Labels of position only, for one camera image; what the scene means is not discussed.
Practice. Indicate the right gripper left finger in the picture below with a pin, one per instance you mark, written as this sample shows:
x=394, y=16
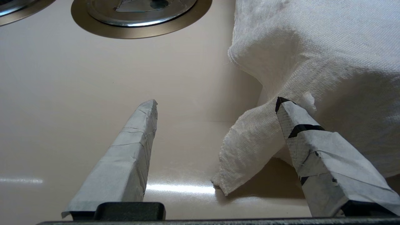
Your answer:
x=125, y=165

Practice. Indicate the steel hinged pot lid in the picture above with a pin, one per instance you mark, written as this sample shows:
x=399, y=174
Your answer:
x=137, y=17
x=15, y=6

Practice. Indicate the white cloth cover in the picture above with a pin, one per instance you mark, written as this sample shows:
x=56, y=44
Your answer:
x=312, y=56

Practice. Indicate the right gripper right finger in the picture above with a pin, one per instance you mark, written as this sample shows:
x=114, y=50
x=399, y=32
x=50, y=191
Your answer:
x=328, y=165

